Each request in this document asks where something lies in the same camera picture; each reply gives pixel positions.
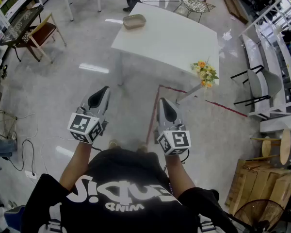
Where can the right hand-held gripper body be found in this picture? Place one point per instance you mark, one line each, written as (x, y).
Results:
(177, 141)

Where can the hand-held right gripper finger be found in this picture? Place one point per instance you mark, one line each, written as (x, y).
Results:
(177, 118)
(160, 116)

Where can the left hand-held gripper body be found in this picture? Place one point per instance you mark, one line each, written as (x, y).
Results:
(83, 126)

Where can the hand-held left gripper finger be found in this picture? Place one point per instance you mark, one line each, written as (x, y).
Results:
(106, 101)
(88, 102)

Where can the beige oval tray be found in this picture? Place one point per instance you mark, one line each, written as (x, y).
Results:
(134, 22)

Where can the person's right forearm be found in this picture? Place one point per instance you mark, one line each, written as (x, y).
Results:
(178, 176)

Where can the person's left forearm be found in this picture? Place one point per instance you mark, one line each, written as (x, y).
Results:
(75, 164)

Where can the person's left shoe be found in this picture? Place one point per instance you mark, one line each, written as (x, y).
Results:
(113, 144)

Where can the person's shoe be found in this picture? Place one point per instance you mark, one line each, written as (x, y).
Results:
(142, 147)
(113, 144)

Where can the person's right shoe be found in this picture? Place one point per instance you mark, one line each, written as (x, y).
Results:
(142, 147)

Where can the yellow and orange flower bouquet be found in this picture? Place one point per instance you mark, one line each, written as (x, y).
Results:
(205, 74)

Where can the white power strip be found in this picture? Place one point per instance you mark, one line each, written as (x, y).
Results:
(30, 174)

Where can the wooden chair with brown seat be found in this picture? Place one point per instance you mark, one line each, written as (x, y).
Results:
(42, 34)

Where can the stack of cardboard boxes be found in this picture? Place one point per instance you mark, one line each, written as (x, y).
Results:
(257, 181)

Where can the person's black printed T-shirt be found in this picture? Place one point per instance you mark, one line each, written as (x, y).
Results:
(126, 217)

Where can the crumpled white paper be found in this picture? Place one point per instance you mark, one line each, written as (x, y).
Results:
(227, 35)

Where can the white metal shelving rack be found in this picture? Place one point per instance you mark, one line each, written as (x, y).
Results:
(254, 57)

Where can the black patterned glass table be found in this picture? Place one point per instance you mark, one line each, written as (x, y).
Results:
(20, 24)

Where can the round wooden stool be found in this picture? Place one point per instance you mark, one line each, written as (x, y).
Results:
(285, 145)

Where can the black floor fan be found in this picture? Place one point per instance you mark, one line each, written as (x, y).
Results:
(259, 215)

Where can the wooden floor platform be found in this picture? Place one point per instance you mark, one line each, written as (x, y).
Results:
(235, 7)

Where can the grey chair with black frame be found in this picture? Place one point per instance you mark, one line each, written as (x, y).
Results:
(262, 84)

